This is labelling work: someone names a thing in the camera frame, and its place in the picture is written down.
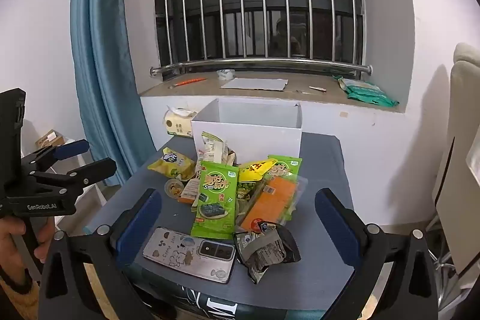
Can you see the white office chair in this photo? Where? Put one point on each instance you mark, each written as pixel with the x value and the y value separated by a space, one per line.
pixel 456 191

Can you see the yellow chips packet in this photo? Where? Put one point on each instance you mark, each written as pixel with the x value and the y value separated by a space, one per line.
pixel 174 165

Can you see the orange cracker clear packet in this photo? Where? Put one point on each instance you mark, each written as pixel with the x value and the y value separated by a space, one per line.
pixel 274 201

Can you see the blue curtain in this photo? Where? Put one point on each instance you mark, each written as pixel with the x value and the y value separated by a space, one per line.
pixel 110 109

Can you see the green pea snack packet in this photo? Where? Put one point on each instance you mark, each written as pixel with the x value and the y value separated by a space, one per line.
pixel 245 189

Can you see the white storage box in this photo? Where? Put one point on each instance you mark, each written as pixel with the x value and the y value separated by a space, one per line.
pixel 253 127

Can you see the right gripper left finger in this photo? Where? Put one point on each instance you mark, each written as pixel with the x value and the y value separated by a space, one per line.
pixel 115 246

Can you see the smartphone with cartoon case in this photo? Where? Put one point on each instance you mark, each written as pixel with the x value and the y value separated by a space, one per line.
pixel 201 258

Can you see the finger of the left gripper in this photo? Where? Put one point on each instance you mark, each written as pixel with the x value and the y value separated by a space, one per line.
pixel 78 179
pixel 46 157

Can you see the orange pen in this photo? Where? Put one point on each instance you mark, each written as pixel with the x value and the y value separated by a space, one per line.
pixel 187 82

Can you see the steel window guard rail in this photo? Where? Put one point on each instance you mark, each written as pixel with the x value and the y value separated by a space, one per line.
pixel 316 36

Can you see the green seaweed snack packet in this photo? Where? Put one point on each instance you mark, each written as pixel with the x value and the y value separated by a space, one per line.
pixel 216 208

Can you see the white beige snack packet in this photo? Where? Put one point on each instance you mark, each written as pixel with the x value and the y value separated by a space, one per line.
pixel 215 150

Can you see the small stick on sill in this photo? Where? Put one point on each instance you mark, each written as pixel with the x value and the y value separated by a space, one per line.
pixel 319 89

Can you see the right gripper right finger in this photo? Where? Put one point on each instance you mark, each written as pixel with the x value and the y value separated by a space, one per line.
pixel 360 249

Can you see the yellow red snack packet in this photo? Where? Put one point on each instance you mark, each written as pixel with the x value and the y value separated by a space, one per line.
pixel 255 171

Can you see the person's left hand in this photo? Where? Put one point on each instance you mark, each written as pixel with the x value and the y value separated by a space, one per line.
pixel 11 259

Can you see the green plastic bags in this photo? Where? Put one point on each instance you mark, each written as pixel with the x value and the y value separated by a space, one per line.
pixel 365 92

